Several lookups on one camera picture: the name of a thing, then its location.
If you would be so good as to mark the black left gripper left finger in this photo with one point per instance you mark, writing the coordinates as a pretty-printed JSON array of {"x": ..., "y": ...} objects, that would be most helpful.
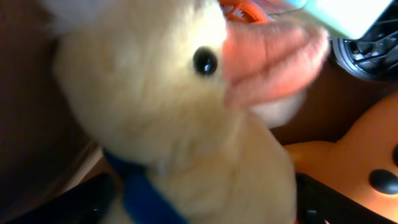
[{"x": 84, "y": 204}]

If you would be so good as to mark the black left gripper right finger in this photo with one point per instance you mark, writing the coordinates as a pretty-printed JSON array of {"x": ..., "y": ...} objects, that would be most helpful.
[{"x": 318, "y": 204}]

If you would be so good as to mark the orange plastic duck toy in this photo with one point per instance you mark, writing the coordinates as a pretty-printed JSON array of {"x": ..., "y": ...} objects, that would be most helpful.
[{"x": 362, "y": 165}]

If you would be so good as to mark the plush yellow duck toy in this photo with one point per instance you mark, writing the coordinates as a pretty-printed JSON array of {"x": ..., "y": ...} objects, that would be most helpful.
[{"x": 168, "y": 86}]

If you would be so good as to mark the black round wheel toy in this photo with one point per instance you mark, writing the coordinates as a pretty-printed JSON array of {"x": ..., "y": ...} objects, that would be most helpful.
[{"x": 374, "y": 56}]

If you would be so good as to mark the orange round wheel toy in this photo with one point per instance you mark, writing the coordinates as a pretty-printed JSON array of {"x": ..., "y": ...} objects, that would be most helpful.
[{"x": 244, "y": 11}]

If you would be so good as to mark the white cardboard box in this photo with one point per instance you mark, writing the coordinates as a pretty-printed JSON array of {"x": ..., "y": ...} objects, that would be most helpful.
[{"x": 43, "y": 151}]

